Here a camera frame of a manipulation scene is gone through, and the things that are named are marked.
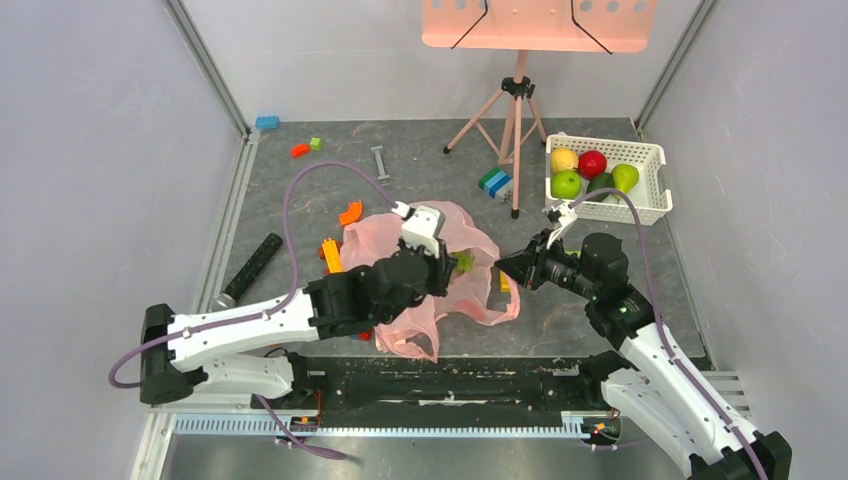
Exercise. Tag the green blue grey brick stack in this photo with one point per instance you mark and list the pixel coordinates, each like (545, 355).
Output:
(497, 184)

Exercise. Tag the dark green fake avocado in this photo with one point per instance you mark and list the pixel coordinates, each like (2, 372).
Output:
(602, 182)

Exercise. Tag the red arch toy brick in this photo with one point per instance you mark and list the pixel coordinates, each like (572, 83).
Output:
(300, 150)

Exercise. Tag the green fake pear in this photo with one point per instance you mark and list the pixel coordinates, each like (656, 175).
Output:
(625, 177)

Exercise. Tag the grey toy bar piece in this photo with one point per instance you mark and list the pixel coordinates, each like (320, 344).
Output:
(382, 176)

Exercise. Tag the yellow orange toy car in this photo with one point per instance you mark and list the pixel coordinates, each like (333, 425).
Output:
(329, 252)

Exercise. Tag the blue toy brick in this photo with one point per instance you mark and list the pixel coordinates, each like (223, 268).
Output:
(266, 123)

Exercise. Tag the green fake apple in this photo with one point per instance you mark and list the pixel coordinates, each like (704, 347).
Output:
(566, 184)

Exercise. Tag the pink plastic bag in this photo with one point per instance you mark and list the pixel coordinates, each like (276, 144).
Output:
(414, 333)

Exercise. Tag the pink music stand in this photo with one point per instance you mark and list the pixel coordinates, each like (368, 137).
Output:
(609, 27)

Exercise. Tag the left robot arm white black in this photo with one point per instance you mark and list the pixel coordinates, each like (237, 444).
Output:
(184, 354)

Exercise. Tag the orange curved toy piece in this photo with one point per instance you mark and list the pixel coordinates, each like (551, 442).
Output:
(352, 214)

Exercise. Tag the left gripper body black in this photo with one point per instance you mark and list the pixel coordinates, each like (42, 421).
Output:
(438, 284)

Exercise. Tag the green fake fruit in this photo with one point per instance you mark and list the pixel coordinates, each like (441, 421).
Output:
(465, 261)

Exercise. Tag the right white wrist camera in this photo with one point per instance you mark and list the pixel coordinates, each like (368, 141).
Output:
(562, 217)

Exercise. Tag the yellow fake lemon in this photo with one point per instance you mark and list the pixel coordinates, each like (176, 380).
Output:
(563, 159)

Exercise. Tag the white plastic basket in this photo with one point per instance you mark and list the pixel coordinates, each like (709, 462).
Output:
(650, 198)

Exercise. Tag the yellow curved toy brick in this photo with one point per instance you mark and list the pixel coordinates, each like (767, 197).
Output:
(504, 283)

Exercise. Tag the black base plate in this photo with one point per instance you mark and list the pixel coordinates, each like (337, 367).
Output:
(454, 392)

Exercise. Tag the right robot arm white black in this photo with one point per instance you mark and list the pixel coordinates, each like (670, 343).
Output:
(645, 375)

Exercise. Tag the red fake apple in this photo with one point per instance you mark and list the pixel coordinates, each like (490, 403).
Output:
(591, 163)

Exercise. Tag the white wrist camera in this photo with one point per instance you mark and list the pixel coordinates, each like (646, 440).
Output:
(421, 227)
(562, 217)

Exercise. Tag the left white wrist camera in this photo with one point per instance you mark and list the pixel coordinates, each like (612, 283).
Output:
(421, 227)

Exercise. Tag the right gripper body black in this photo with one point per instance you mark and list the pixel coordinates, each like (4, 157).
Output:
(535, 267)

